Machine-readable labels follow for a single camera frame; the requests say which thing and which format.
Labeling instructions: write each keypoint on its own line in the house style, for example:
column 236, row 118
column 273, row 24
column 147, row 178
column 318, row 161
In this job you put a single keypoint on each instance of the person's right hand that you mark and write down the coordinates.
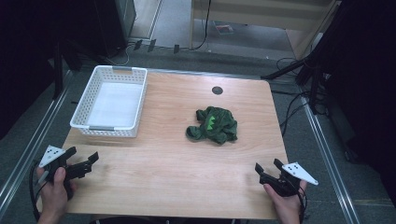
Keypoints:
column 288, row 205

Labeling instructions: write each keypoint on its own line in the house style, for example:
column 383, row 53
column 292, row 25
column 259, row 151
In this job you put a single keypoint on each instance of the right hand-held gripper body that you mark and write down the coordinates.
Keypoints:
column 298, row 172

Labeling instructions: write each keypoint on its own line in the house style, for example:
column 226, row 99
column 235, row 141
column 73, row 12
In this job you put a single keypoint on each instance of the white perforated plastic basket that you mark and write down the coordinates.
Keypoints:
column 113, row 104

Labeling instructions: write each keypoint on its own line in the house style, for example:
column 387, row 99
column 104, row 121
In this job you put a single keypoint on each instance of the person's left hand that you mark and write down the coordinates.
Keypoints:
column 53, row 196

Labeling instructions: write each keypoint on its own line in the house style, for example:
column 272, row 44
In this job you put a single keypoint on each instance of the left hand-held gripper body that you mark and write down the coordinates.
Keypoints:
column 52, row 154

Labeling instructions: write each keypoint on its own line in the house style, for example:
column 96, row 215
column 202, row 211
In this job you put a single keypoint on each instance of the black round table grommet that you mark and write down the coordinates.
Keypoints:
column 217, row 90

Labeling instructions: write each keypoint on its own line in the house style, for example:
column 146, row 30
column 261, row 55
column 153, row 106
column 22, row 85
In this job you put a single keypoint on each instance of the black upright stand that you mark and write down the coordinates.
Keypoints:
column 58, row 71

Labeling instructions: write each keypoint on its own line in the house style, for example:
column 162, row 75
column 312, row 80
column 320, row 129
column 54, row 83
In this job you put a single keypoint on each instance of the green plush garment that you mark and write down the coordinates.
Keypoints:
column 218, row 126

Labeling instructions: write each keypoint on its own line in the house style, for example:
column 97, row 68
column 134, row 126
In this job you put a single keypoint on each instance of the black tripod stand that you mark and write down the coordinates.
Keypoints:
column 313, row 81

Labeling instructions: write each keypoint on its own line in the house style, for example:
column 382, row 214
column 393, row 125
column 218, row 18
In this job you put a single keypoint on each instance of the black tape piece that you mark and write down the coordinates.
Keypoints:
column 138, row 44
column 151, row 45
column 176, row 48

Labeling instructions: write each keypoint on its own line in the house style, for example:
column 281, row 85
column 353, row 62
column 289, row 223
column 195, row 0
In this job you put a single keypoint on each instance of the light wooden shelf frame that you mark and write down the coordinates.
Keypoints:
column 264, row 15

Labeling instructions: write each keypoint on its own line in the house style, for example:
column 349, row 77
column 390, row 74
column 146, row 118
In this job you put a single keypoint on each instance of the black cabinet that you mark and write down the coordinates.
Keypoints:
column 115, row 25

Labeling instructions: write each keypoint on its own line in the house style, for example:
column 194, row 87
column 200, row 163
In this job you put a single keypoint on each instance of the metal floor rail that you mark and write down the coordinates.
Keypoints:
column 330, row 155
column 34, row 143

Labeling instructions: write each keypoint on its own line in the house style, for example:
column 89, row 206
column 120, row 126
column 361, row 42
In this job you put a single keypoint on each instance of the red booklet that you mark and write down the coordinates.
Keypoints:
column 223, row 28

